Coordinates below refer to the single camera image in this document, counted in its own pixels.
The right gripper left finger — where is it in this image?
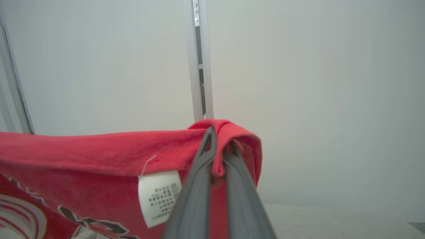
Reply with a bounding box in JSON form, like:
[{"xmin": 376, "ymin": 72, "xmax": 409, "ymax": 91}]
[{"xmin": 161, "ymin": 126, "xmax": 218, "ymax": 239}]

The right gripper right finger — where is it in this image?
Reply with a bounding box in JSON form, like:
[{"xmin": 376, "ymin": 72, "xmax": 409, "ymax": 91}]
[{"xmin": 222, "ymin": 141, "xmax": 278, "ymax": 239}]

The red basketball jersey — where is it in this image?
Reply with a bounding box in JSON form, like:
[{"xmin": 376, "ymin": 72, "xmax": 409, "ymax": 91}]
[{"xmin": 0, "ymin": 119, "xmax": 263, "ymax": 239}]

